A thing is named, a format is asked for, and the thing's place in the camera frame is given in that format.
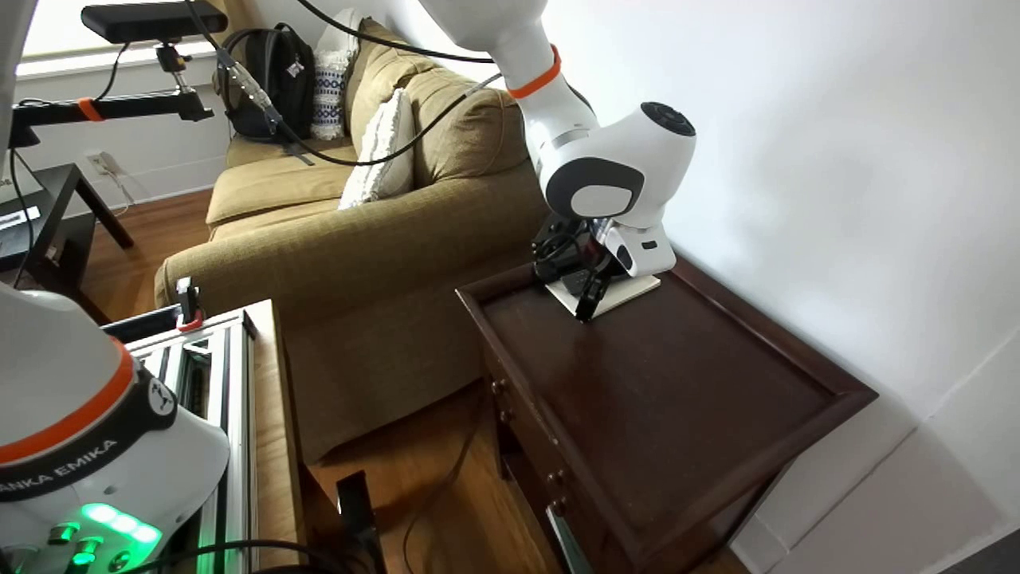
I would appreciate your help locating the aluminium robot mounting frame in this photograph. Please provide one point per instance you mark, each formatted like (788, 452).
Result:
(210, 384)

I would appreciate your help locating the olive fabric sofa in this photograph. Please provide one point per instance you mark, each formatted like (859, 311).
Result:
(426, 233)

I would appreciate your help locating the light wooden board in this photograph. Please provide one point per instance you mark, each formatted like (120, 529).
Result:
(274, 448)

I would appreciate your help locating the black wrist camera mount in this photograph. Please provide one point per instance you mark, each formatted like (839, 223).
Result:
(550, 252)

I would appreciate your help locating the white wall outlet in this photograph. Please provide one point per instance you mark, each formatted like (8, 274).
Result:
(104, 167)

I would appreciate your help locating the black and red clamp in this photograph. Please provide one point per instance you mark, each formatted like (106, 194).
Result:
(190, 303)

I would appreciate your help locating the white patterned bag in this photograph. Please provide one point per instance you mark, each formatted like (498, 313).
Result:
(331, 84)

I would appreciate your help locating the black camera on stand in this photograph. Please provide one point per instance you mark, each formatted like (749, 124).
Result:
(146, 20)

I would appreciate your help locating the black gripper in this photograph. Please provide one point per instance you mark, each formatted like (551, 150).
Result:
(586, 246)

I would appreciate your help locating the white paper pad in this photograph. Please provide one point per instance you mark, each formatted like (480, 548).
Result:
(639, 289)

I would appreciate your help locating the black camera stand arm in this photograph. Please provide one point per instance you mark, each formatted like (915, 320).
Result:
(128, 107)

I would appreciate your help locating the orange tape strip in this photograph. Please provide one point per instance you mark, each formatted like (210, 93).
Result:
(90, 109)

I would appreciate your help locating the white throw pillow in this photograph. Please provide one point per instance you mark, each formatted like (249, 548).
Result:
(379, 155)

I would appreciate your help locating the black block on floor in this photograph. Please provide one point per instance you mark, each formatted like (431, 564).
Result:
(357, 514)

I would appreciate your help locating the black backpack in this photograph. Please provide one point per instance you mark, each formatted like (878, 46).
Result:
(291, 75)

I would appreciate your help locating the dark brown wooden table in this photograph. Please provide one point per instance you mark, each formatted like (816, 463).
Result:
(656, 393)

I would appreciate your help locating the black side table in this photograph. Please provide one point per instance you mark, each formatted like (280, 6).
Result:
(59, 223)

